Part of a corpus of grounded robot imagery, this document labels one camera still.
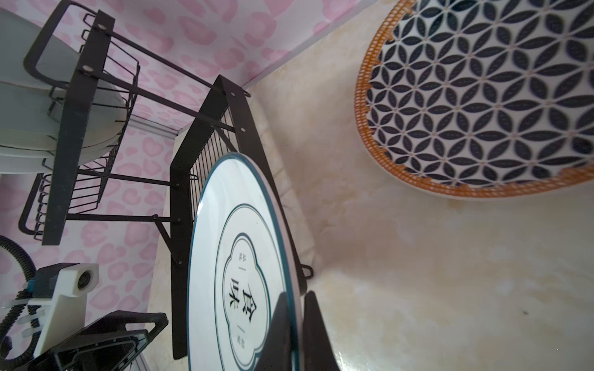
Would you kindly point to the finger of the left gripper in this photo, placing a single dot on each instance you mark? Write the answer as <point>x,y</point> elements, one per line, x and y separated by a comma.
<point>110,343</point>

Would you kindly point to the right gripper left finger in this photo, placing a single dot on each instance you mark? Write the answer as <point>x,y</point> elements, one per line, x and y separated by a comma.
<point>276,354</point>

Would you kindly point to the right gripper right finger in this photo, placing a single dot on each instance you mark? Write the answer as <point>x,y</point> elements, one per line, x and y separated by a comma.
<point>317,349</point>

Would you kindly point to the white plate blue clover outline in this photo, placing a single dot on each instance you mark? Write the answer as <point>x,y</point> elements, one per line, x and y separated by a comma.
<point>241,264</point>

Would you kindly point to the black wire dish rack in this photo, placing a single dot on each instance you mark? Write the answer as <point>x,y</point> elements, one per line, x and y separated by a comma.
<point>239,40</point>

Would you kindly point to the cream plate red berries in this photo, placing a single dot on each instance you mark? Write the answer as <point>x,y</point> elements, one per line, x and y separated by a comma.
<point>31,110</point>

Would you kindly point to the navy geometric pattern plate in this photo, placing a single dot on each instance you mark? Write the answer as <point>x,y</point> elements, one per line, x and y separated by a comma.
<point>481,99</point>

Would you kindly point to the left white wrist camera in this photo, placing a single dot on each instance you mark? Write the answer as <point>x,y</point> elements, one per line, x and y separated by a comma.
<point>61,292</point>

